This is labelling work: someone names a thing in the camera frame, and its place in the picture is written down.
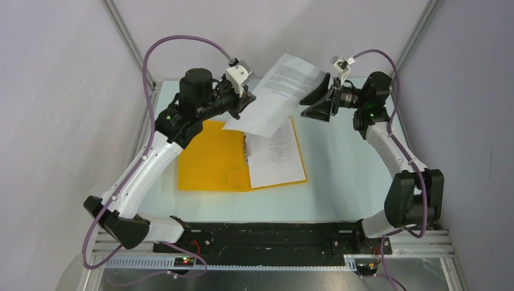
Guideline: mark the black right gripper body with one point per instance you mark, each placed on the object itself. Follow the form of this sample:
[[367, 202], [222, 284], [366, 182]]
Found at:
[[348, 97]]

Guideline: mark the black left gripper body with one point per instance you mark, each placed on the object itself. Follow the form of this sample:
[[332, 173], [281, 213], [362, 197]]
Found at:
[[225, 99]]

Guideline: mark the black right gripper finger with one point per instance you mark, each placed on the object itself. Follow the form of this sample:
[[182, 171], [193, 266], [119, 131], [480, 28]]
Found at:
[[318, 92], [321, 110]]

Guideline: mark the white text paper sheet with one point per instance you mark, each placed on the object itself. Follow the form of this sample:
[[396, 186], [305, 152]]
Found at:
[[277, 96]]

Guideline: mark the metal folder clip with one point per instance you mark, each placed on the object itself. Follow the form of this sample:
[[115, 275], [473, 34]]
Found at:
[[246, 150]]

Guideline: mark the yellow plastic folder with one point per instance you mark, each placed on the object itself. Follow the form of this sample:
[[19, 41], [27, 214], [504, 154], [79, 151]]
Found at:
[[214, 161]]

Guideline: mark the white printed paper sheets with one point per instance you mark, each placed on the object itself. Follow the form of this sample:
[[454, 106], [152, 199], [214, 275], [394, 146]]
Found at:
[[276, 161]]

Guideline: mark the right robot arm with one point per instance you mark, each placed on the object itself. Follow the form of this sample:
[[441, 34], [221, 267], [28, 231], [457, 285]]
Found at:
[[415, 195]]

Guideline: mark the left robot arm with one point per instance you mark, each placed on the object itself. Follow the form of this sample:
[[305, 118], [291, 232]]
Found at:
[[200, 97]]

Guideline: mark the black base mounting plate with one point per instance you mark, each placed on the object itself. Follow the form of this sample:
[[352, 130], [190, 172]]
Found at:
[[320, 244]]

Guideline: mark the right controller board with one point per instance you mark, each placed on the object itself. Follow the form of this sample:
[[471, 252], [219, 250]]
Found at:
[[366, 269]]

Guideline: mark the controller board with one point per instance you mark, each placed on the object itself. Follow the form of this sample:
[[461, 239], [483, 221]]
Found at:
[[366, 269], [184, 262]]

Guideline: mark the left controller board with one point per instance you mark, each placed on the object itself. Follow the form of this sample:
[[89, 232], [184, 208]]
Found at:
[[184, 262]]

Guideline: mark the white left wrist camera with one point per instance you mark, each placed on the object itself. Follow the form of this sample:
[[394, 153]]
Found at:
[[238, 74]]

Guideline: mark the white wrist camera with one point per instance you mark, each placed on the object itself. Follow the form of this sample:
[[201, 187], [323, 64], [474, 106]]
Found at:
[[238, 74], [343, 68]]

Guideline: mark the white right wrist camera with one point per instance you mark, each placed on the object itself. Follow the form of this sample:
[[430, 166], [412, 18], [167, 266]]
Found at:
[[343, 68]]

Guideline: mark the left aluminium corner post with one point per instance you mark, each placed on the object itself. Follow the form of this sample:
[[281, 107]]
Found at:
[[124, 33]]

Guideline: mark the aluminium corner post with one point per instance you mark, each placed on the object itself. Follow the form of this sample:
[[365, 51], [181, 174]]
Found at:
[[430, 10], [124, 33]]

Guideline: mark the right aluminium corner post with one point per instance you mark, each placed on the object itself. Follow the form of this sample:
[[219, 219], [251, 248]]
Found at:
[[430, 10]]

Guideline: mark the aluminium frame rail front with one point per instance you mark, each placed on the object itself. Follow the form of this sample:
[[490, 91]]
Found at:
[[434, 244]]

